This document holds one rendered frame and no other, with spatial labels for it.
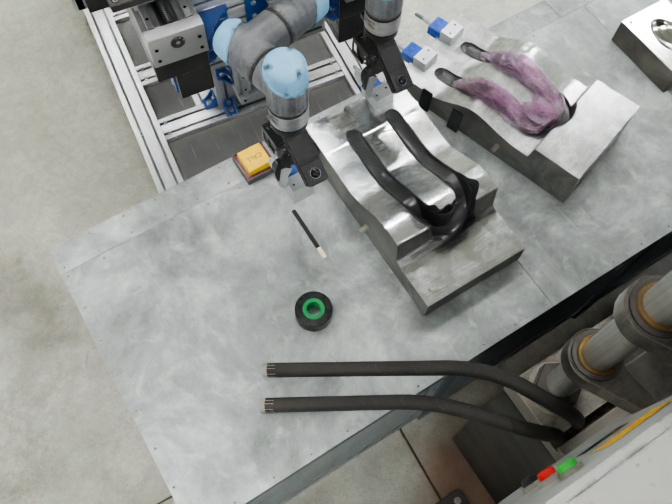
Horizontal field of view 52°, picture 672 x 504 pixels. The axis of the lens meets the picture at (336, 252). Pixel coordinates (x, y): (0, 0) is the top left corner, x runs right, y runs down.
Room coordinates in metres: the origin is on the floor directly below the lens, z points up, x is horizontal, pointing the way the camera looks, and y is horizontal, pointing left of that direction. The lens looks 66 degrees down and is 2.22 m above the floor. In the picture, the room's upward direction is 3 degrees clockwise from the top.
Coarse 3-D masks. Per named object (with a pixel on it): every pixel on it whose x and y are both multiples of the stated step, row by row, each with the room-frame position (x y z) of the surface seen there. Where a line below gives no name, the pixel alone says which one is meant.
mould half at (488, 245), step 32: (320, 128) 0.91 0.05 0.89; (352, 128) 0.91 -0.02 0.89; (384, 128) 0.92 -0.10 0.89; (416, 128) 0.92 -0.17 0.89; (352, 160) 0.83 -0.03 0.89; (384, 160) 0.83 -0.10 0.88; (416, 160) 0.84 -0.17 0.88; (448, 160) 0.83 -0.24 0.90; (352, 192) 0.75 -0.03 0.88; (384, 192) 0.74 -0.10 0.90; (416, 192) 0.73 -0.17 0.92; (448, 192) 0.73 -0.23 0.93; (480, 192) 0.73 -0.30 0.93; (384, 224) 0.65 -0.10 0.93; (416, 224) 0.65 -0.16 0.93; (480, 224) 0.70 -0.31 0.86; (384, 256) 0.63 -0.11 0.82; (416, 256) 0.61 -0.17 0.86; (448, 256) 0.61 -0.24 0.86; (480, 256) 0.62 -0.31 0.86; (512, 256) 0.62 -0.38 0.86; (416, 288) 0.54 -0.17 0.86; (448, 288) 0.54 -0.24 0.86
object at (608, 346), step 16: (656, 288) 0.36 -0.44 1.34; (656, 304) 0.35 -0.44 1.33; (656, 320) 0.33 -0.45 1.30; (592, 336) 0.38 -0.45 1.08; (608, 336) 0.35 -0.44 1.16; (592, 352) 0.35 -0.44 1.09; (608, 352) 0.33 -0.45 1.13; (624, 352) 0.33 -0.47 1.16; (544, 368) 0.39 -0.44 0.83; (560, 368) 0.36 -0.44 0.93; (608, 368) 0.33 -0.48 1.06; (544, 384) 0.35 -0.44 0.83; (560, 384) 0.34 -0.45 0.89; (576, 400) 0.32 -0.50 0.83
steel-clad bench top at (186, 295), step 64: (576, 0) 1.42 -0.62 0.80; (640, 0) 1.43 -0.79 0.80; (576, 64) 1.20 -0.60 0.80; (448, 128) 0.99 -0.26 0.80; (640, 128) 1.01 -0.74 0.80; (192, 192) 0.77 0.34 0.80; (256, 192) 0.78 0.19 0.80; (320, 192) 0.79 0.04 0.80; (512, 192) 0.81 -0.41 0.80; (576, 192) 0.82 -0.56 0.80; (640, 192) 0.83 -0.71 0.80; (64, 256) 0.59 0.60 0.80; (128, 256) 0.60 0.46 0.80; (192, 256) 0.61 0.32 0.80; (256, 256) 0.62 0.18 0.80; (320, 256) 0.63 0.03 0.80; (576, 256) 0.66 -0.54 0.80; (128, 320) 0.45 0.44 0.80; (192, 320) 0.46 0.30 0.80; (256, 320) 0.47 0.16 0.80; (384, 320) 0.48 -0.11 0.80; (448, 320) 0.49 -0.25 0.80; (512, 320) 0.50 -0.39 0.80; (128, 384) 0.32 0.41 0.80; (192, 384) 0.32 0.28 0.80; (256, 384) 0.33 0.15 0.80; (320, 384) 0.34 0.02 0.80; (384, 384) 0.34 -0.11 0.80; (192, 448) 0.20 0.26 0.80; (256, 448) 0.20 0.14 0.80; (320, 448) 0.21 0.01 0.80
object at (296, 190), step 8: (296, 168) 0.76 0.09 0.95; (288, 176) 0.74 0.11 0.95; (296, 176) 0.74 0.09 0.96; (288, 184) 0.72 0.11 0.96; (296, 184) 0.72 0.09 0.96; (304, 184) 0.72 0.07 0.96; (288, 192) 0.72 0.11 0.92; (296, 192) 0.70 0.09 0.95; (304, 192) 0.71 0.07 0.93; (312, 192) 0.72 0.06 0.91; (296, 200) 0.70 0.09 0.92
